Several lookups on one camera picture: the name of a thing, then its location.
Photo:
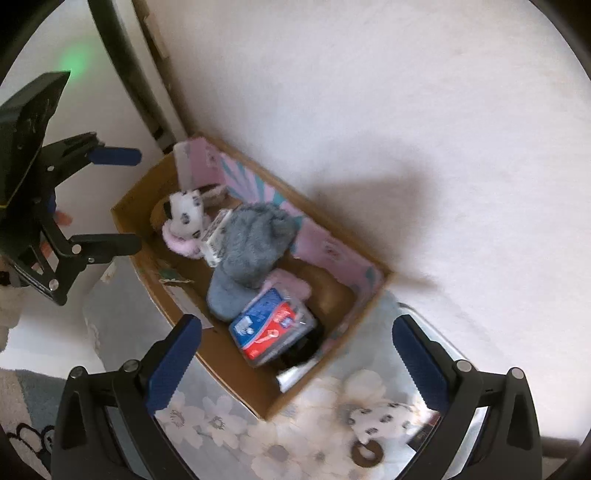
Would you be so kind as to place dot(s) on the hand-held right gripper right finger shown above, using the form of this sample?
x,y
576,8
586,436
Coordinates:
x,y
418,360

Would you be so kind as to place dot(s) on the pink printed cardboard box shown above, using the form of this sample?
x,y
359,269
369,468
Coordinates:
x,y
221,364

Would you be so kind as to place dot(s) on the grey fuzzy sock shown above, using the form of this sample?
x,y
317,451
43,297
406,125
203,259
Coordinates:
x,y
258,235

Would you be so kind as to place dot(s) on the white spotted sock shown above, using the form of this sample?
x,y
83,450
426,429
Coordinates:
x,y
383,415
187,210

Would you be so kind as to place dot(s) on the black fuzzy scrunchie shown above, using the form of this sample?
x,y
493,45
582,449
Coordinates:
x,y
302,348

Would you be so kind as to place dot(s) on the blue floral cloth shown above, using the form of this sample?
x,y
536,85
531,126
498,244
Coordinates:
x,y
221,420

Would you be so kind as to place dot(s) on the pink fuzzy sock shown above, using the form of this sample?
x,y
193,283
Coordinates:
x,y
178,243
293,282

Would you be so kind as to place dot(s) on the person's left hand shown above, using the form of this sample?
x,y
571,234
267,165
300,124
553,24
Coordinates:
x,y
63,218

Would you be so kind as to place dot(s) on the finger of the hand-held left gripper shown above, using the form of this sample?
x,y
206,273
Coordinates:
x,y
117,156
106,244

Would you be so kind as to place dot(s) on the red and blue packet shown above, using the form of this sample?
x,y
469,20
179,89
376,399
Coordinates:
x,y
272,327

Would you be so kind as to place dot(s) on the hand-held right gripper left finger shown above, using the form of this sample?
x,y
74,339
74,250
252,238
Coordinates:
x,y
178,355

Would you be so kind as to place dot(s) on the patterned floor rug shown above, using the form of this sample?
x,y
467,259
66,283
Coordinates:
x,y
23,415

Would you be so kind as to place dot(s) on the dark door frame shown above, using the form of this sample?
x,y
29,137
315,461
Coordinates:
x,y
122,55

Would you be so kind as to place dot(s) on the white floral tissue packet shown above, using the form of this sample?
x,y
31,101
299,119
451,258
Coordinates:
x,y
216,237

